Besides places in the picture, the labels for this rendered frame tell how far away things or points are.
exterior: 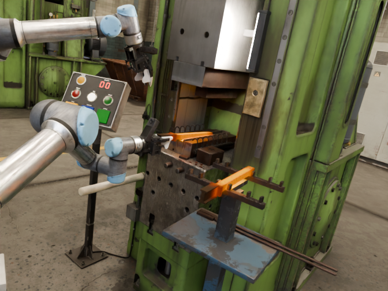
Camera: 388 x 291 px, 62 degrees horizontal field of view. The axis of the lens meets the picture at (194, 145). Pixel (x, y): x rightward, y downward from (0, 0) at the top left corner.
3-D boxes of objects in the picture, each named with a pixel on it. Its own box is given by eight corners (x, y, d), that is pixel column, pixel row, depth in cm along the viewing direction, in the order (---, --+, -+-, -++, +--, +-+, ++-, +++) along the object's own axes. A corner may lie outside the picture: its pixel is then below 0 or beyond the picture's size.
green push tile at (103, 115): (105, 123, 174) (110, 111, 176) (93, 120, 175) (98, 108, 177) (107, 124, 176) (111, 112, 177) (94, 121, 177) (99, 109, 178)
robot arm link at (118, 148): (101, 155, 132) (103, 135, 130) (122, 152, 141) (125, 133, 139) (113, 161, 128) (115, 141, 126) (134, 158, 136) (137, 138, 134)
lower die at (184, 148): (189, 158, 161) (192, 142, 159) (161, 146, 173) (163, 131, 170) (234, 148, 194) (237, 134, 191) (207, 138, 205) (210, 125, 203)
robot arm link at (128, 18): (112, 7, 134) (131, 2, 136) (119, 33, 140) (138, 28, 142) (116, 10, 128) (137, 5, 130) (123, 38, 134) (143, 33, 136)
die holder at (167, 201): (189, 253, 161) (205, 170, 148) (138, 220, 182) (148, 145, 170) (245, 220, 204) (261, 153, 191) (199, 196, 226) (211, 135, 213)
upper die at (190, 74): (201, 87, 151) (205, 67, 149) (171, 79, 163) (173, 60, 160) (246, 89, 184) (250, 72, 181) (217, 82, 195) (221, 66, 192)
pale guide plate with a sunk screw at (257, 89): (258, 118, 148) (267, 80, 143) (242, 112, 153) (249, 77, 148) (260, 117, 150) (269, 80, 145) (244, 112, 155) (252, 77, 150)
